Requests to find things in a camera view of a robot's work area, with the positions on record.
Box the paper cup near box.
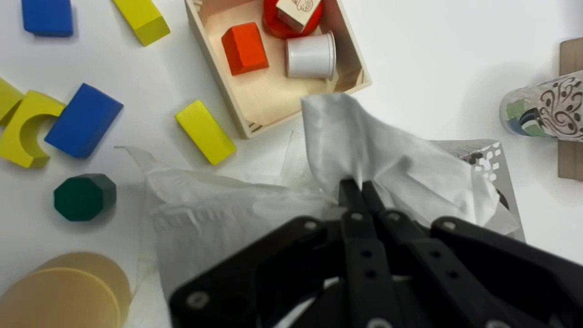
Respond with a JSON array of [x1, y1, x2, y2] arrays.
[[498, 71, 583, 142]]

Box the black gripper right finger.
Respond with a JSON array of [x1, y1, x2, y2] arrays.
[[362, 182, 539, 328]]

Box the red round block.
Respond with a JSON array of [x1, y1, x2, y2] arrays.
[[262, 0, 324, 38]]

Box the white cylinder block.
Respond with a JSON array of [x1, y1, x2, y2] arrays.
[[285, 33, 336, 80]]

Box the white napkin pile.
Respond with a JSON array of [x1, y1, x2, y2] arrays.
[[121, 146, 334, 328]]

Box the tan water bottle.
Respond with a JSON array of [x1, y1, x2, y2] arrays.
[[0, 251, 130, 328]]

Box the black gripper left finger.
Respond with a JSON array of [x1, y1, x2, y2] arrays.
[[338, 180, 402, 328]]

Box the green octagonal block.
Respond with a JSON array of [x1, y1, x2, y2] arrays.
[[52, 173, 116, 222]]

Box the yellow rectangular block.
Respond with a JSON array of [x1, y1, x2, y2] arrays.
[[174, 100, 236, 166]]

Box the yellow arch block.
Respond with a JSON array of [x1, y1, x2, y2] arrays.
[[0, 91, 63, 169]]

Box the small wooden tray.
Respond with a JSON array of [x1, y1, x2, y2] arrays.
[[183, 0, 373, 140]]

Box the red house block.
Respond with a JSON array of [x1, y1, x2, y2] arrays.
[[220, 22, 269, 75]]

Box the patterned tissue box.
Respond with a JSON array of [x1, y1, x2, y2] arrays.
[[435, 138, 526, 242]]

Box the blue rectangular block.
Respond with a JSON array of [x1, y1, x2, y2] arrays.
[[45, 84, 121, 158]]

